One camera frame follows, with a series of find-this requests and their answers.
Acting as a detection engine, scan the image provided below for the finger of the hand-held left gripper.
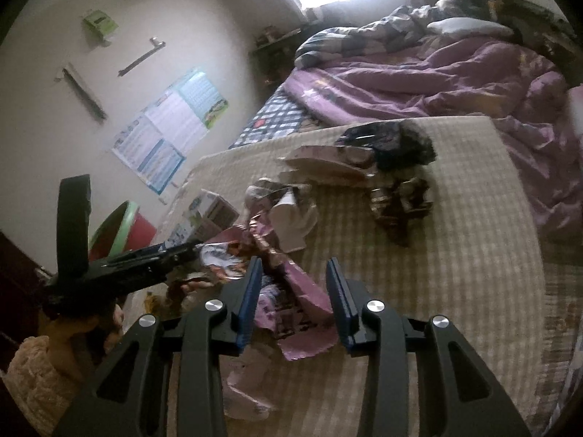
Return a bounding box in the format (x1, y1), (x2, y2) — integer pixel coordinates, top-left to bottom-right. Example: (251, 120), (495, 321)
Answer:
(98, 239), (204, 290)

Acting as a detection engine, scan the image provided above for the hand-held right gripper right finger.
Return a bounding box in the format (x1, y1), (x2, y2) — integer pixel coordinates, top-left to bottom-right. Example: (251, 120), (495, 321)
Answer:
(327, 257), (533, 437)

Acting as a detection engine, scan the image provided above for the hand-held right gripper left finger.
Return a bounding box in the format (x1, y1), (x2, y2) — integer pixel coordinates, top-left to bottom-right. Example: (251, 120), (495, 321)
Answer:
(52, 257), (265, 437)

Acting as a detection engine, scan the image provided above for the red bin with green rim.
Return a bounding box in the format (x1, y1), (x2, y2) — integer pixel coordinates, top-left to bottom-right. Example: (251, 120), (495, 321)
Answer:
(89, 200), (158, 265)

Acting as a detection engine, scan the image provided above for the purple printed wrapper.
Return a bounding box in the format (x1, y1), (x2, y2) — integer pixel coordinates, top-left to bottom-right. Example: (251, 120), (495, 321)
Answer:
(237, 218), (338, 361)

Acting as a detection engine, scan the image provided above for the cartoon printed wrapper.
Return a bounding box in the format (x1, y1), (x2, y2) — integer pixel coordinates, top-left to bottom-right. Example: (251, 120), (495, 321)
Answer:
(198, 241), (256, 283)

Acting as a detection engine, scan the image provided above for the white floral carton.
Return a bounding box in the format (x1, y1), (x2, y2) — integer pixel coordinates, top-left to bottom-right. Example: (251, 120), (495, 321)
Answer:
(246, 177), (320, 253)

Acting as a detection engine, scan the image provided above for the brown wrapper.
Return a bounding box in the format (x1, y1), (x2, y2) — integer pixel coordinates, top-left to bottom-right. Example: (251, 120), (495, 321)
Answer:
(369, 177), (433, 247)

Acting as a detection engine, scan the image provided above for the person's left forearm fluffy sleeve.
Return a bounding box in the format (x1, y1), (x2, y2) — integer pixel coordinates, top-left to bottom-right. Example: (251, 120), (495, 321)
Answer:
(0, 334), (89, 437)

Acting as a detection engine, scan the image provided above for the person's left hand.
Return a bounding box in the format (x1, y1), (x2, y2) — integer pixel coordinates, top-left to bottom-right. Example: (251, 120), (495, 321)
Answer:
(39, 303), (125, 367)

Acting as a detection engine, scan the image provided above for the printed milk box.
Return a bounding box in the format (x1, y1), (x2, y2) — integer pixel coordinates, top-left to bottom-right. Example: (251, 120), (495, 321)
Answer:
(166, 190), (240, 244)

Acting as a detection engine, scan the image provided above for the dark wooden cabinet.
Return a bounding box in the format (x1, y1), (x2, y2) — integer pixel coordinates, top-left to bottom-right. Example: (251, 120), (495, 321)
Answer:
(0, 230), (60, 356)

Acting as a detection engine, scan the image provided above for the pale pink wrapper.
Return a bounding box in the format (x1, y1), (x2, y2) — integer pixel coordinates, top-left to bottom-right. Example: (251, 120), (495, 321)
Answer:
(223, 350), (279, 420)

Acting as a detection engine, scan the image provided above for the pale pink cardboard packaging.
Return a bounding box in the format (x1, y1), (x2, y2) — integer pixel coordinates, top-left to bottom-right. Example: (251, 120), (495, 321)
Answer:
(278, 145), (379, 187)

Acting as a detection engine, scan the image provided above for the beige checked mat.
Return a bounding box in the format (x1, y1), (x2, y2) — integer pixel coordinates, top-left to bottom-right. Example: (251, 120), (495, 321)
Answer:
(159, 116), (547, 437)

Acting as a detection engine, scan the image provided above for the dark blue cookie wrapper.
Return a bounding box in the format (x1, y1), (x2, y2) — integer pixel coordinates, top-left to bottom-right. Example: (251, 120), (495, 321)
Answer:
(339, 121), (435, 171)

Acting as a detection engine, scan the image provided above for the checkered bed sheet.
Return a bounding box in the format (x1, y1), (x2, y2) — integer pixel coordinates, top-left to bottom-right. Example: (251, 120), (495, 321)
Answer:
(228, 86), (329, 149)

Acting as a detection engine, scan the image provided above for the brown checked cloth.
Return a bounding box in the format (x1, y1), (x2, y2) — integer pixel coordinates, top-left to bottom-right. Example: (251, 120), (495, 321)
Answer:
(542, 255), (583, 420)

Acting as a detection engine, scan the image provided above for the dark wooden bedside shelf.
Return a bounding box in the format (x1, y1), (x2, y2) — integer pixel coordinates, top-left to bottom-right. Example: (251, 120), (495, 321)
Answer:
(253, 27), (304, 87)

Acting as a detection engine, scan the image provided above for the purple duvet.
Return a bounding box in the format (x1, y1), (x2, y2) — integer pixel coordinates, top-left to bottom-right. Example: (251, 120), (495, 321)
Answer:
(287, 36), (583, 237)

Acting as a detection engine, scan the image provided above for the plaid grey duvet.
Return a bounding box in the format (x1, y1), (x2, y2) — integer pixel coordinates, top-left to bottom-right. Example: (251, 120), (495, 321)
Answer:
(294, 2), (461, 69)

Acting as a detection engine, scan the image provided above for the white pillow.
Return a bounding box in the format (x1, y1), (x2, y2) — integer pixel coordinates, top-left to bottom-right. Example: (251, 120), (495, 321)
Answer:
(426, 17), (515, 39)

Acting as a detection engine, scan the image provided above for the pink floral pillow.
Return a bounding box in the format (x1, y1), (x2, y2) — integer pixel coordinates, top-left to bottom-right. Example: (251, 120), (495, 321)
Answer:
(565, 84), (583, 137)

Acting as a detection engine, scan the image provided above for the dark wooden headboard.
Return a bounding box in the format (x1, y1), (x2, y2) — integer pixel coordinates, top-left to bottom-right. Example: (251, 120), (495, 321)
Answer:
(492, 0), (583, 87)

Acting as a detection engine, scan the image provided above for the wall poster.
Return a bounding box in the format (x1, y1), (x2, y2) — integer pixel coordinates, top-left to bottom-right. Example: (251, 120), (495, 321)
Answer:
(110, 69), (229, 196)

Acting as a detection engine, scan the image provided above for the metal wall bracket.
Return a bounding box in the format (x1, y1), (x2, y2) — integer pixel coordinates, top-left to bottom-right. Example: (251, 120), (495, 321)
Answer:
(61, 63), (107, 121)
(117, 36), (167, 77)

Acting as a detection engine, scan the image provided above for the green box on wall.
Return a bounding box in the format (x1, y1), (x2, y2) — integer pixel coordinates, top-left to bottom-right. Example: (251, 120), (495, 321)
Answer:
(82, 9), (120, 41)

